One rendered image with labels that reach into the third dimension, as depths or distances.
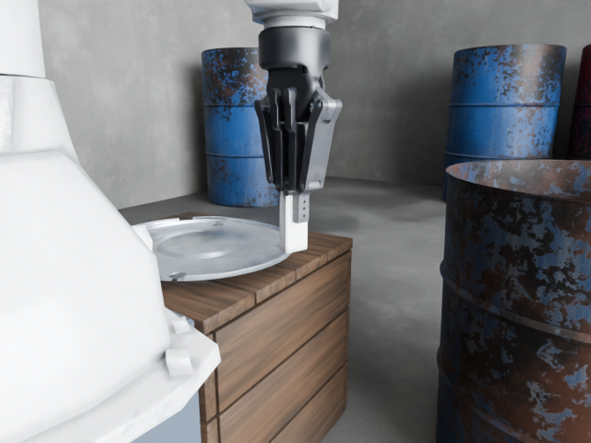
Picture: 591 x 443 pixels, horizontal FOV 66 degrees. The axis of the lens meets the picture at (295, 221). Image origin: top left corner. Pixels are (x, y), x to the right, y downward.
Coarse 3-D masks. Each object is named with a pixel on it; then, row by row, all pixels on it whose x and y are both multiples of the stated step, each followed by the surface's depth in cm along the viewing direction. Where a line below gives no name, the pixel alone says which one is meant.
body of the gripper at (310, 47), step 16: (272, 32) 44; (288, 32) 43; (304, 32) 43; (320, 32) 44; (272, 48) 44; (288, 48) 44; (304, 48) 44; (320, 48) 45; (272, 64) 45; (288, 64) 44; (304, 64) 44; (320, 64) 45; (272, 80) 49; (288, 80) 47; (304, 80) 45; (320, 80) 45; (304, 96) 45; (304, 112) 46
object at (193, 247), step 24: (168, 240) 70; (192, 240) 70; (216, 240) 70; (240, 240) 71; (264, 240) 72; (168, 264) 61; (192, 264) 61; (216, 264) 61; (240, 264) 61; (264, 264) 60
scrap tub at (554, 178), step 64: (448, 192) 68; (512, 192) 53; (576, 192) 83; (448, 256) 68; (512, 256) 55; (576, 256) 50; (448, 320) 69; (512, 320) 56; (576, 320) 51; (448, 384) 70; (512, 384) 58; (576, 384) 53
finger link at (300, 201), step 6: (312, 186) 48; (300, 192) 49; (306, 192) 49; (294, 198) 50; (300, 198) 49; (306, 198) 50; (294, 204) 50; (300, 204) 50; (306, 204) 50; (294, 210) 50; (300, 210) 50; (306, 210) 50; (294, 216) 50; (300, 216) 50; (306, 216) 50; (300, 222) 50
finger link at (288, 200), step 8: (288, 200) 50; (288, 208) 50; (288, 216) 50; (288, 224) 51; (296, 224) 51; (304, 224) 52; (288, 232) 51; (296, 232) 52; (304, 232) 52; (288, 240) 51; (296, 240) 52; (304, 240) 52; (288, 248) 51; (296, 248) 52; (304, 248) 53
